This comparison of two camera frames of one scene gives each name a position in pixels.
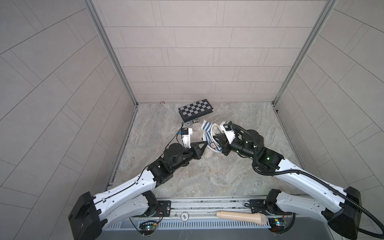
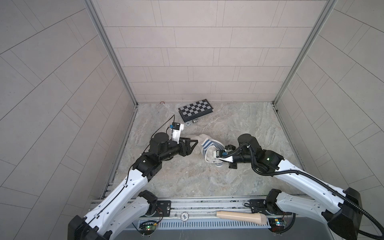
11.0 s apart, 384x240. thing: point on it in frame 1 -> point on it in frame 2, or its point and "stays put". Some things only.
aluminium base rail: (204, 208) stays put
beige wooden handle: (259, 218) stays put
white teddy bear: (197, 132) -> (196, 141)
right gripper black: (222, 139) -> (231, 166)
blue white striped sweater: (208, 136) -> (209, 146)
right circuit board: (276, 224) stays put
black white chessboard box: (195, 110) stays put
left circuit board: (147, 227) stays put
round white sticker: (184, 216) stays put
